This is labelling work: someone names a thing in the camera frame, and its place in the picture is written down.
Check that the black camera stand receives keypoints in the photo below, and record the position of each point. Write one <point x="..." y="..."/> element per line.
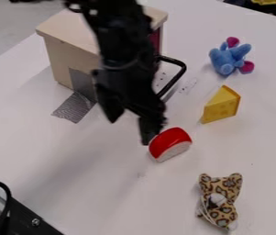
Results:
<point x="5" y="218"/>

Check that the leopard print plush animal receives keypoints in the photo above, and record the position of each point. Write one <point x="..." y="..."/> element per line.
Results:
<point x="219" y="200"/>

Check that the cabinet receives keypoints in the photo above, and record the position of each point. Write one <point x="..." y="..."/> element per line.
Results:
<point x="68" y="46"/>

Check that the blue plush mouse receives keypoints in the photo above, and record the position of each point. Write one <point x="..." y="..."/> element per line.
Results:
<point x="230" y="58"/>

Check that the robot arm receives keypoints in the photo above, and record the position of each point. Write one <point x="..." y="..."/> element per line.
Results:
<point x="115" y="27"/>

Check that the red and white toy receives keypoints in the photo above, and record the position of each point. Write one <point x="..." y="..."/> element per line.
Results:
<point x="169" y="143"/>

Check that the yellow toy cheese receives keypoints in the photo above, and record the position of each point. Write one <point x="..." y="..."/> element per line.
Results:
<point x="221" y="105"/>

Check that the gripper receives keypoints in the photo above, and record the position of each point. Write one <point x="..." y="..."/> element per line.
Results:
<point x="127" y="82"/>

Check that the grey tape strip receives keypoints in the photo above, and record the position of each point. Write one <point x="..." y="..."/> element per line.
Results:
<point x="75" y="101"/>

